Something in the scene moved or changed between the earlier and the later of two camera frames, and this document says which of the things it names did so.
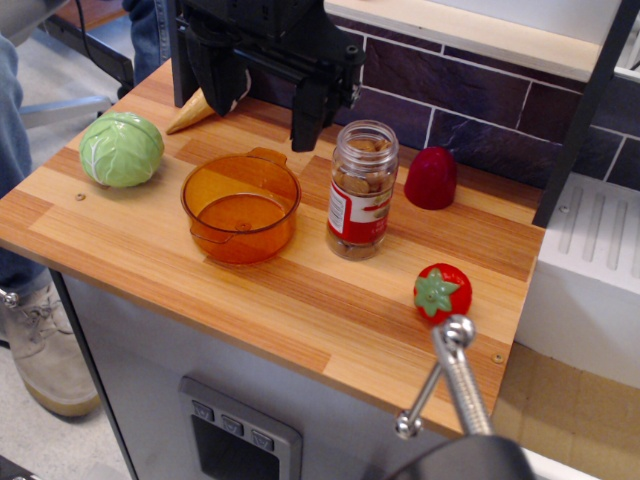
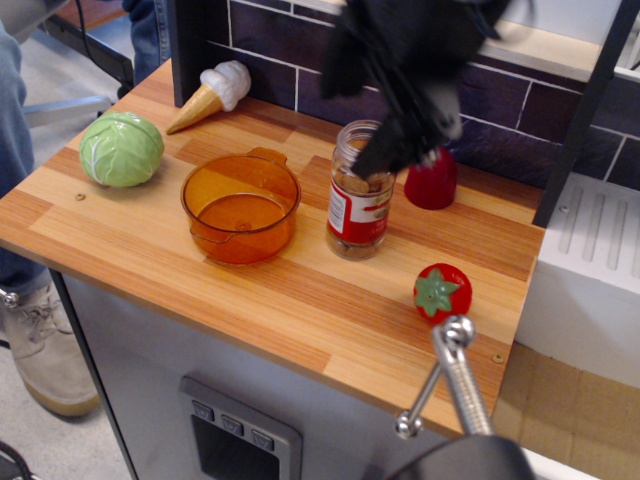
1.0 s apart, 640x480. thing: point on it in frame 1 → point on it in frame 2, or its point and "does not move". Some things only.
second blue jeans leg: x=151 y=35 does not move
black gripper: x=297 y=36 → x=416 y=53
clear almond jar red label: x=362 y=189 does not move
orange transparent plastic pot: x=243 y=207 does not move
